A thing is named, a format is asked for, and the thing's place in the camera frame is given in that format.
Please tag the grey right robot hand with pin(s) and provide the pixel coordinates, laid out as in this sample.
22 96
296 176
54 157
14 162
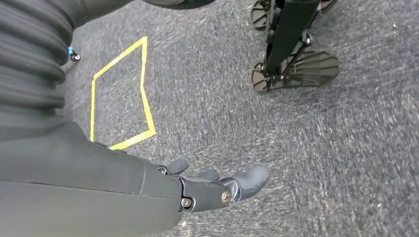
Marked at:
82 183

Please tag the blue metal shelf rack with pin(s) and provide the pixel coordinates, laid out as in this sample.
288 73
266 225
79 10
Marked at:
74 56

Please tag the yellow floor tape square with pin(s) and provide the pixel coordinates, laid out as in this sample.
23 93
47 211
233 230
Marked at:
144 98

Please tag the black robot foot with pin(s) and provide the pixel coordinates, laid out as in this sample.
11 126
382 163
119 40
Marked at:
314 68
260 14

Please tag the black robot leg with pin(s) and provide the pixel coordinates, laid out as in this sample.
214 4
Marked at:
288 29

